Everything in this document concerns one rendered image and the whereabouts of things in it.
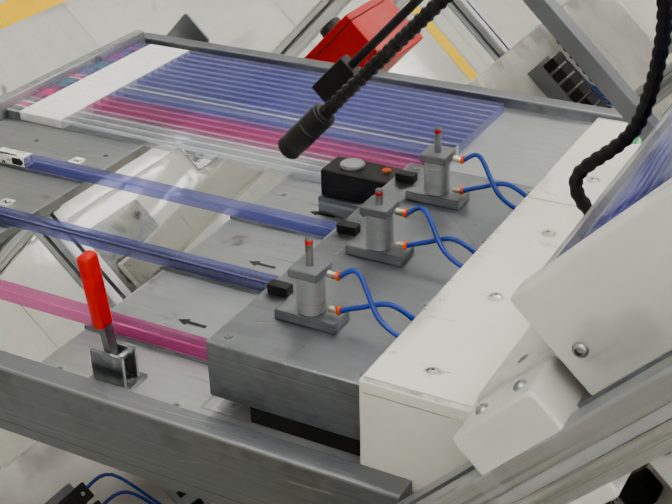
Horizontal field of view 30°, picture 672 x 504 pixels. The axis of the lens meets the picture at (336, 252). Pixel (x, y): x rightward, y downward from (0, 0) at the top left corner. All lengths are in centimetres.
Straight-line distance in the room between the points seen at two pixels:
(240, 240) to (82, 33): 162
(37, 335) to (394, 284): 136
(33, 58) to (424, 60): 123
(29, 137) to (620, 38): 170
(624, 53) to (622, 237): 218
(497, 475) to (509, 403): 5
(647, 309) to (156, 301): 52
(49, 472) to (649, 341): 87
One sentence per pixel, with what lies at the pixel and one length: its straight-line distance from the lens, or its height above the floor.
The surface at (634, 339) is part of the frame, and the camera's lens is 68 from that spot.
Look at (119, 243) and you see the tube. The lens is 115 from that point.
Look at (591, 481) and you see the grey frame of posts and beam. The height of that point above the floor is 137.
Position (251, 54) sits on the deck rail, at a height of 84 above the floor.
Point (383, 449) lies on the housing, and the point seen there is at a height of 121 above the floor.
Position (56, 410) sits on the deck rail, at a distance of 98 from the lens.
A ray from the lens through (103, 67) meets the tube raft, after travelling 158.
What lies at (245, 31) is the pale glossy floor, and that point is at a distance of 304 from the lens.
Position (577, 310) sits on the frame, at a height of 142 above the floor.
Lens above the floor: 179
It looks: 40 degrees down
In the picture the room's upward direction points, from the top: 50 degrees clockwise
